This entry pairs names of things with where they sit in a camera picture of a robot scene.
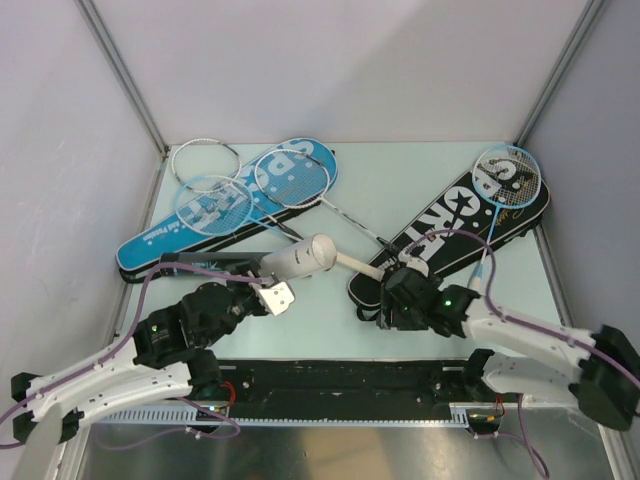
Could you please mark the black racket cover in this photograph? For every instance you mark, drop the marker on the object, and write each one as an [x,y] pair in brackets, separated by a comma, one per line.
[461,207]

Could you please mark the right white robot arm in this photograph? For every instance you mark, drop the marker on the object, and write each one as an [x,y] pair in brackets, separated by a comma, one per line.
[598,370]

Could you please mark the blue racket cover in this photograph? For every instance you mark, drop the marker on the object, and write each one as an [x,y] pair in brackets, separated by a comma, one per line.
[169,235]

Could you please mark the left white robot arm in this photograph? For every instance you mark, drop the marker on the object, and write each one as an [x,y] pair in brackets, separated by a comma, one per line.
[167,356]

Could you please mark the white shuttlecock tube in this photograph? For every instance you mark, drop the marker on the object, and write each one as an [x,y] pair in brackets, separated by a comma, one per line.
[304,258]

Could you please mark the white frame racket far left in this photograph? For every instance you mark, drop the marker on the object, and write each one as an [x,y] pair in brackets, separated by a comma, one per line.
[204,165]

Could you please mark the white racket white grip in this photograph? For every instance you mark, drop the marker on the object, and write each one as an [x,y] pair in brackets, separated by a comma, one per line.
[296,180]

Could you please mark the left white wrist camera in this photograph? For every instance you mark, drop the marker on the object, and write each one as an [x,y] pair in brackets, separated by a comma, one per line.
[276,299]

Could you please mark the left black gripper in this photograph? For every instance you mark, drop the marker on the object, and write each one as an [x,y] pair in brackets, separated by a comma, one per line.
[253,291]

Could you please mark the light blue racket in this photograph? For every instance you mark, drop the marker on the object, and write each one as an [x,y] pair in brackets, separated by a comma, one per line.
[507,177]
[225,211]

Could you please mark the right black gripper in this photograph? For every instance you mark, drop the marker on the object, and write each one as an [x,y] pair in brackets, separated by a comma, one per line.
[384,318]

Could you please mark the black shuttlecock tube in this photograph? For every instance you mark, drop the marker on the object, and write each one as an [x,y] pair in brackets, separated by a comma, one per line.
[234,263]

